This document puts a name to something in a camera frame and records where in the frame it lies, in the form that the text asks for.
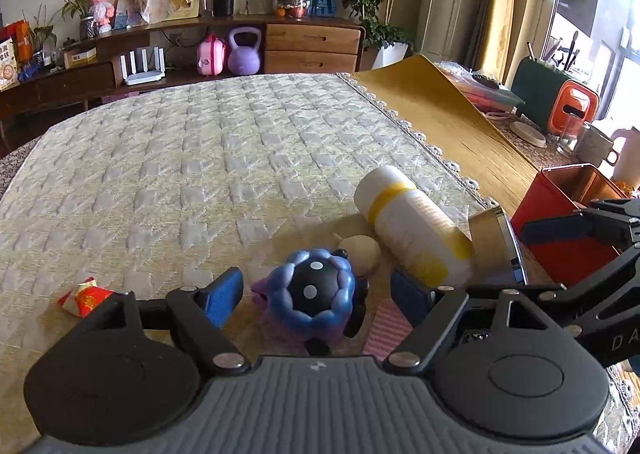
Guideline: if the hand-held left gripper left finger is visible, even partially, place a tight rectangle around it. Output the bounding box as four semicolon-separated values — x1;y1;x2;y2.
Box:
107;266;251;377

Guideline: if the cream garlic-shaped toy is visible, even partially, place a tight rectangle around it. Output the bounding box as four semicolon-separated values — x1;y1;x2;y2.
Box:
334;233;382;279

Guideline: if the purple kettlebell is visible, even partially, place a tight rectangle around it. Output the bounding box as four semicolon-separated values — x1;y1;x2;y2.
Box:
227;27;263;75

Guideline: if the pink doll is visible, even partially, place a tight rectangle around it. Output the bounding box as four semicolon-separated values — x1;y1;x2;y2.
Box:
85;0;119;35

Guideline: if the white round coaster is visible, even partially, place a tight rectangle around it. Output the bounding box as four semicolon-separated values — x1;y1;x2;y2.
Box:
510;120;549;149

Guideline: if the pink toy backpack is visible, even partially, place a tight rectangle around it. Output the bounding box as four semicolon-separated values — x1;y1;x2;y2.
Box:
196;34;228;77

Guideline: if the green and orange storage box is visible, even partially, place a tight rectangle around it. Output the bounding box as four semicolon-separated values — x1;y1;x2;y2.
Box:
510;56;600;135

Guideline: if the red and white small packet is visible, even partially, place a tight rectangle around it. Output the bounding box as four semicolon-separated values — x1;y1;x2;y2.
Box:
57;277;114;319

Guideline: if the cream quilted table cover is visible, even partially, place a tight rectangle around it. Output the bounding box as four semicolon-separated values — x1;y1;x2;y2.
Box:
0;71;503;370

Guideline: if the white planter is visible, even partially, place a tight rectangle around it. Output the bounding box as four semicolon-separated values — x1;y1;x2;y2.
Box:
372;40;414;71

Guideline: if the white jug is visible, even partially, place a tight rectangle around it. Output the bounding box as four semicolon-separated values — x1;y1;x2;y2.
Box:
610;126;640;185

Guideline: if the white bottle with yellow band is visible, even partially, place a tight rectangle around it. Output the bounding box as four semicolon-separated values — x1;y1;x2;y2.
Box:
354;165;475;286

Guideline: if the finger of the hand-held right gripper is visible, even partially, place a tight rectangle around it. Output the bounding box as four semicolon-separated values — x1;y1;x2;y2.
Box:
544;243;640;317
520;198;640;255

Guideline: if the pale green mug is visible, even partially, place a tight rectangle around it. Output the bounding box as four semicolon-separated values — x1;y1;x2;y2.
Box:
575;123;620;169

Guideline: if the blue purple octopus toy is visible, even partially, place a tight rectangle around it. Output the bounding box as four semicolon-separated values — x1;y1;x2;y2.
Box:
250;248;371;357

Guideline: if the red tin box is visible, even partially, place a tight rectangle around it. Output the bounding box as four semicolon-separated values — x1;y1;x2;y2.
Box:
510;163;632;287

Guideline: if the printed snack box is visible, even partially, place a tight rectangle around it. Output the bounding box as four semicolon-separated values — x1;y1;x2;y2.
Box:
0;36;21;91

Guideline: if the white router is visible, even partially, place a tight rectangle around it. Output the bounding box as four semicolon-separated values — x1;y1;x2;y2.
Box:
120;46;167;87

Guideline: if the wooden cabinet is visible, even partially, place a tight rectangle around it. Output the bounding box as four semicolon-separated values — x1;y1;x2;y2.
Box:
0;14;366;121

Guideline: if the small potted plant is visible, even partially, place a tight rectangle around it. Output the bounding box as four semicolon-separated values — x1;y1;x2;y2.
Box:
59;0;99;41

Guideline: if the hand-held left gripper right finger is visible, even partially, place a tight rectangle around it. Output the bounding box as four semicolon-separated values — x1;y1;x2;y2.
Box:
382;270;571;377

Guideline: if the yellow table mat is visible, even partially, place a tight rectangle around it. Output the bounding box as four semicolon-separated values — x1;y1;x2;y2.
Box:
350;54;543;220

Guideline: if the stack of books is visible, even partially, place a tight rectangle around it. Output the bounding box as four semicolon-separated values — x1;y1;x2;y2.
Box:
434;61;526;116

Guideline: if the clear drinking glass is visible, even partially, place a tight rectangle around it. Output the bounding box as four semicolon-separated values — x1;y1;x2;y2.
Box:
556;113;583;157

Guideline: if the cardboard box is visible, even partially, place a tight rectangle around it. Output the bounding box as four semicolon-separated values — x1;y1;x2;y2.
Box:
63;46;98;69

